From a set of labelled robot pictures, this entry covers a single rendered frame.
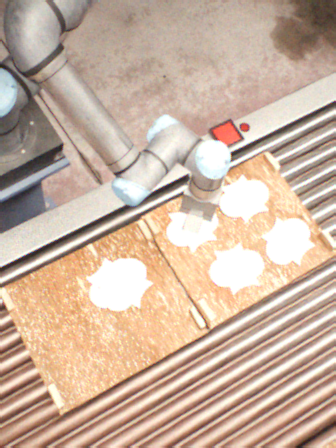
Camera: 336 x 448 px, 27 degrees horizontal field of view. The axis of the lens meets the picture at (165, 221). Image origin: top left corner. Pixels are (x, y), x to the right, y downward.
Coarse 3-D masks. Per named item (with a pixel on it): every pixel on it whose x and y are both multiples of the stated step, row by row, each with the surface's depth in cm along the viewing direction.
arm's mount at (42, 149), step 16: (32, 112) 192; (32, 128) 190; (48, 128) 191; (32, 144) 189; (48, 144) 190; (0, 160) 186; (16, 160) 187; (32, 160) 188; (48, 160) 194; (0, 176) 185; (16, 176) 191
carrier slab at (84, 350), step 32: (96, 256) 180; (128, 256) 181; (160, 256) 182; (32, 288) 175; (64, 288) 176; (160, 288) 178; (32, 320) 172; (64, 320) 173; (96, 320) 174; (128, 320) 174; (160, 320) 175; (192, 320) 176; (32, 352) 169; (64, 352) 170; (96, 352) 170; (128, 352) 171; (160, 352) 172; (64, 384) 167; (96, 384) 167
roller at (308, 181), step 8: (320, 168) 199; (328, 168) 198; (304, 176) 197; (312, 176) 197; (320, 176) 197; (328, 176) 198; (296, 184) 195; (304, 184) 196; (312, 184) 197; (296, 192) 195; (16, 328) 173; (0, 336) 172; (8, 336) 172; (16, 336) 172; (0, 344) 171; (8, 344) 171; (16, 344) 173; (0, 352) 171
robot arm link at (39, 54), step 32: (32, 0) 131; (32, 32) 131; (32, 64) 133; (64, 64) 136; (64, 96) 138; (96, 96) 142; (96, 128) 141; (128, 160) 145; (160, 160) 149; (128, 192) 146
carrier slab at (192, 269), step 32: (256, 160) 196; (288, 192) 192; (160, 224) 185; (224, 224) 187; (256, 224) 188; (192, 256) 182; (320, 256) 186; (192, 288) 179; (224, 288) 180; (256, 288) 180; (224, 320) 177
